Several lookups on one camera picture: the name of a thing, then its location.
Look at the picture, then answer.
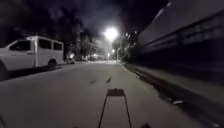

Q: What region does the pale concrete pavement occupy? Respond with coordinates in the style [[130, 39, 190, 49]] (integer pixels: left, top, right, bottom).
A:
[[125, 61, 224, 111]]

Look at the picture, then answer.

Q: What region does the white van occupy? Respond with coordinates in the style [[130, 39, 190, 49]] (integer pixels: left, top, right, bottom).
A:
[[0, 35, 65, 81]]

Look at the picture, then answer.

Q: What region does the row of trees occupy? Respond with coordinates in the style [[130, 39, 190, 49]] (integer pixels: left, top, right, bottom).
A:
[[0, 6, 101, 63]]

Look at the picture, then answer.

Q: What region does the dark long wall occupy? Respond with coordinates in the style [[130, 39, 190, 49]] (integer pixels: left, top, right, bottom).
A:
[[135, 0, 224, 84]]

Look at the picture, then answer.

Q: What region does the dark kerb strip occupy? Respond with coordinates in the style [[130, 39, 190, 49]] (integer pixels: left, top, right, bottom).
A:
[[121, 63, 224, 128]]

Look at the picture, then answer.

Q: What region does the grey asphalt road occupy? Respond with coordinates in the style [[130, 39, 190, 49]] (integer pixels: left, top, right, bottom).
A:
[[0, 60, 205, 128]]

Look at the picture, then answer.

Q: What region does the bright street lamp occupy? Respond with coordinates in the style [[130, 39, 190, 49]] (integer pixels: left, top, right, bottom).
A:
[[103, 27, 120, 61]]

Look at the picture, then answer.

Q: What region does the vehicle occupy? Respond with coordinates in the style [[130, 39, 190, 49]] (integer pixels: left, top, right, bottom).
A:
[[65, 57, 77, 65]]

